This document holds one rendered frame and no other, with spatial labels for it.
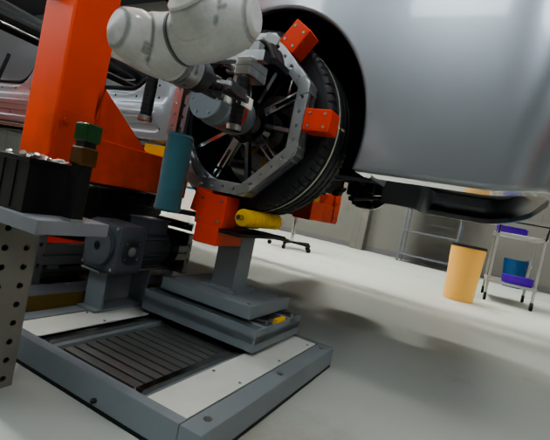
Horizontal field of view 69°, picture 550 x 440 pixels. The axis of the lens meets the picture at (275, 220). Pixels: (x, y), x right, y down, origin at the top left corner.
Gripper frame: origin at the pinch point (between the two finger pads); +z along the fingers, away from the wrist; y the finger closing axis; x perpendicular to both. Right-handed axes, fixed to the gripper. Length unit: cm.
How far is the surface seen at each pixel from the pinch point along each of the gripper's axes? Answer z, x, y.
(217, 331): 23, -71, -6
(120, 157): 16, -20, -60
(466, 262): 361, -43, 56
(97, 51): -2, 13, -60
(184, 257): 77, -62, -70
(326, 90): 29.0, 13.7, 12.0
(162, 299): 23, -68, -32
